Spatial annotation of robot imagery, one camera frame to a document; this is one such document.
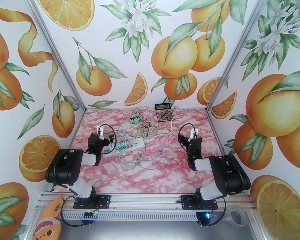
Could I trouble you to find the aluminium frame post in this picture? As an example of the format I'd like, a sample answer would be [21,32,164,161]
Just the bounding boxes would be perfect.
[206,0,270,112]
[25,0,86,112]

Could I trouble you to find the green charging cable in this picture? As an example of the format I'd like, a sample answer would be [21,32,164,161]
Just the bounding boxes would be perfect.
[135,121,169,139]
[118,150,141,169]

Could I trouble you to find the white slotted cable duct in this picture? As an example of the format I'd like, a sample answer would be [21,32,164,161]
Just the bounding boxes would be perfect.
[60,212,199,222]

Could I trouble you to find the black orange calculator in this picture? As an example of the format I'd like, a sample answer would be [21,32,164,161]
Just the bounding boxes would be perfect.
[155,103,173,122]

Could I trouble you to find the thin black cable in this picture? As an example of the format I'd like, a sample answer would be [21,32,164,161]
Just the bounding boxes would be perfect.
[140,117,153,137]

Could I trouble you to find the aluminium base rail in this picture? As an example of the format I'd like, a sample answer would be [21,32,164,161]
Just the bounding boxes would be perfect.
[35,191,257,212]

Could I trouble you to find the thin white cable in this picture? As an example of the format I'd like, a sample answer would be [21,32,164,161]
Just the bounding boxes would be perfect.
[135,106,151,119]

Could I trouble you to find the black base power cable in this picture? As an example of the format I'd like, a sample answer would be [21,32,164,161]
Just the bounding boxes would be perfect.
[196,191,226,228]
[60,194,100,228]

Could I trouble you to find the orange plush toy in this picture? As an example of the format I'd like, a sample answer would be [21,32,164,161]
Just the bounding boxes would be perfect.
[31,195,63,240]

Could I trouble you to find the white power strip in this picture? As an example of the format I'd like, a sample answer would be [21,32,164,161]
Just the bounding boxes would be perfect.
[103,138,144,158]

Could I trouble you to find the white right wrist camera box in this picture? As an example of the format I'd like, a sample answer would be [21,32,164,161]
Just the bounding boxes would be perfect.
[187,128,199,142]

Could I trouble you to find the clear tape roll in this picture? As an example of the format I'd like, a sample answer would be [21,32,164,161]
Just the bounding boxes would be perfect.
[225,205,248,228]

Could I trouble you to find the teal charging cable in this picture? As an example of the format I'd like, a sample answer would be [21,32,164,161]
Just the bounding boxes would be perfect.
[138,150,168,170]

